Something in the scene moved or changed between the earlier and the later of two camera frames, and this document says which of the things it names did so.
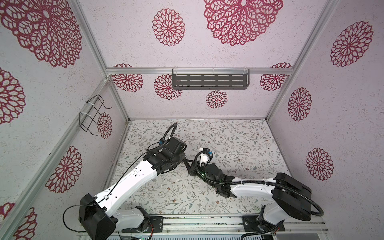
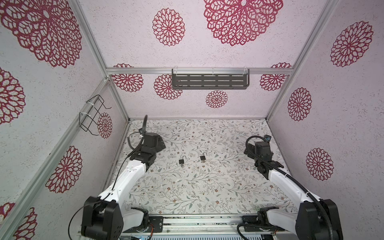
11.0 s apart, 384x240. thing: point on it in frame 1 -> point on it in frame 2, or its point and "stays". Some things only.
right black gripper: x=191 y=170 -> x=251 y=146
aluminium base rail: x=297 y=224 stays
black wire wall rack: x=89 y=118 stays
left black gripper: x=182 y=156 -> x=159 y=145
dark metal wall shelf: x=210 y=78 stays
